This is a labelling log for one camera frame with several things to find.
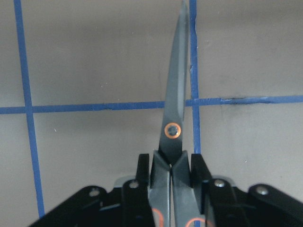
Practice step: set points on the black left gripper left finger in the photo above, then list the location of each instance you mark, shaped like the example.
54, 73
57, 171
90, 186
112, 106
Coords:
93, 206

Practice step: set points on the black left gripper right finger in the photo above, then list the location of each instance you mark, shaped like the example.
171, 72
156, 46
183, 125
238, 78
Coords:
225, 205

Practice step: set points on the grey orange handled scissors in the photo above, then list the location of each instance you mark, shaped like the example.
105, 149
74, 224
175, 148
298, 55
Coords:
177, 182

